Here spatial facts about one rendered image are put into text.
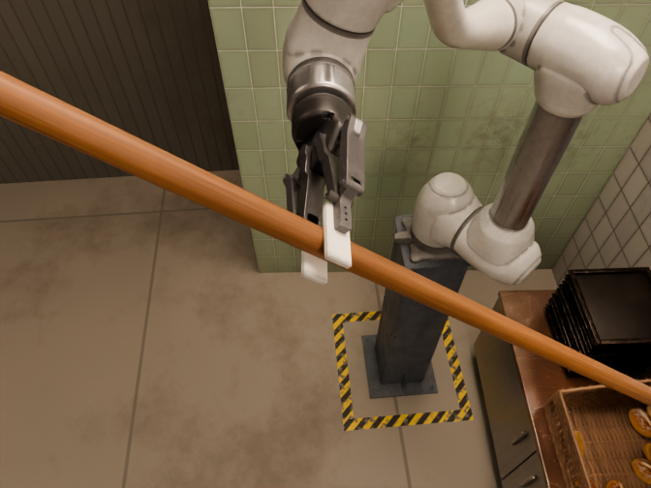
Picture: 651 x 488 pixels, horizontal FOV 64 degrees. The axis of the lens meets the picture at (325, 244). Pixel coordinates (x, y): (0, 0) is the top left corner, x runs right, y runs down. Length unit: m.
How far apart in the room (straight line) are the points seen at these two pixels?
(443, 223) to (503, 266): 0.21
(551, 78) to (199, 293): 2.14
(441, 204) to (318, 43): 0.89
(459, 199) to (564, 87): 0.50
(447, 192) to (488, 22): 0.57
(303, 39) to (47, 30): 2.33
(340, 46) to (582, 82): 0.55
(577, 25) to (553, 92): 0.12
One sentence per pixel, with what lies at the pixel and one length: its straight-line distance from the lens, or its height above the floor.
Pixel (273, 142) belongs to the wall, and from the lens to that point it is 2.11.
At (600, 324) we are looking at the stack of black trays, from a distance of 1.91.
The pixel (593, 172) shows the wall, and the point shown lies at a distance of 2.52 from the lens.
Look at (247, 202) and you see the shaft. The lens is 0.48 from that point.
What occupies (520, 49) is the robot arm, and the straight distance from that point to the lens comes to 1.15.
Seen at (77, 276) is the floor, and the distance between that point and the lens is 3.11.
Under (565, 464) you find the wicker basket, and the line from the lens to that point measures 1.94.
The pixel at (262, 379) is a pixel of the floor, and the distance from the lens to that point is 2.55.
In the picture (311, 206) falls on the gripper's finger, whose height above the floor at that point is 1.91.
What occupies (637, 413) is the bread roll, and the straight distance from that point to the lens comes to 2.08.
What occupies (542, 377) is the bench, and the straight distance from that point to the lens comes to 2.06.
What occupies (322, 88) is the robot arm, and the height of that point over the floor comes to 1.96.
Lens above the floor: 2.35
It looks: 53 degrees down
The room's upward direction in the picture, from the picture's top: straight up
